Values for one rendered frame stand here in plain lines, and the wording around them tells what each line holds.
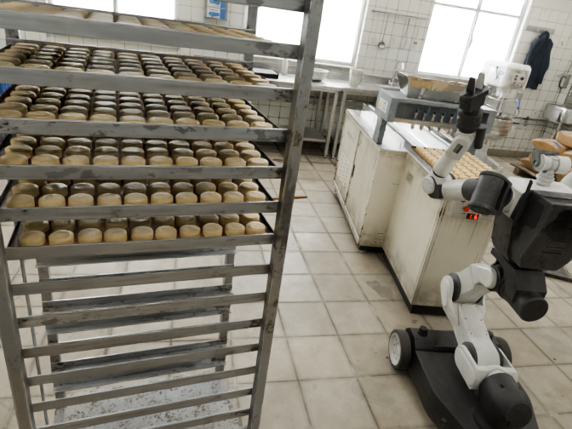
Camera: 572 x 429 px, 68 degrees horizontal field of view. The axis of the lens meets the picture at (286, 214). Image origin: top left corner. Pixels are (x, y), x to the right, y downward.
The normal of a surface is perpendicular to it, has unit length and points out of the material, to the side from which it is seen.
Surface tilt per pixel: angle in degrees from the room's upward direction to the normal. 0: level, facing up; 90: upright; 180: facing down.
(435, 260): 90
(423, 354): 0
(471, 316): 20
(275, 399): 0
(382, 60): 90
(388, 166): 90
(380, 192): 90
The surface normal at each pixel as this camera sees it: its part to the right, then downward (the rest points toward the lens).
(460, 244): 0.05, 0.44
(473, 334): 0.14, -0.70
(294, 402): 0.13, -0.90
